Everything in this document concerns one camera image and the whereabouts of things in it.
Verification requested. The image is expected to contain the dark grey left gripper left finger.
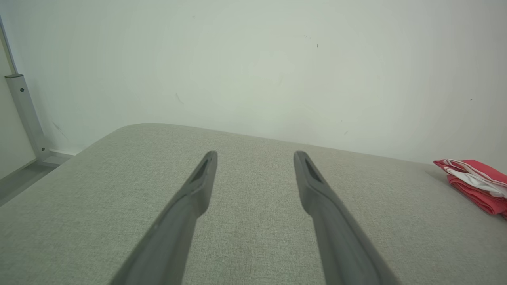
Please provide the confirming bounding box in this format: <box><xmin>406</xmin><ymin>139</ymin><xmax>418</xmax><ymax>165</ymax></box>
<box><xmin>109</xmin><ymin>151</ymin><xmax>219</xmax><ymax>285</ymax></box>

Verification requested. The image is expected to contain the red jersey with white trim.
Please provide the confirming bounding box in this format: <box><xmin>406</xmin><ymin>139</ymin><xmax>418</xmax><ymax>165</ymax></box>
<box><xmin>433</xmin><ymin>159</ymin><xmax>507</xmax><ymax>220</ymax></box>

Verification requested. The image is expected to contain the grey metal frame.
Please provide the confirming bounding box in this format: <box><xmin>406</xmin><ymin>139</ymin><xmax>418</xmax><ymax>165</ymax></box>
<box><xmin>0</xmin><ymin>16</ymin><xmax>74</xmax><ymax>169</ymax></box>

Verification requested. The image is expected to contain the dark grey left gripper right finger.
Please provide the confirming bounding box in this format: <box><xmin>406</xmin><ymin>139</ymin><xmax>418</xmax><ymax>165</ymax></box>
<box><xmin>294</xmin><ymin>151</ymin><xmax>400</xmax><ymax>285</ymax></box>

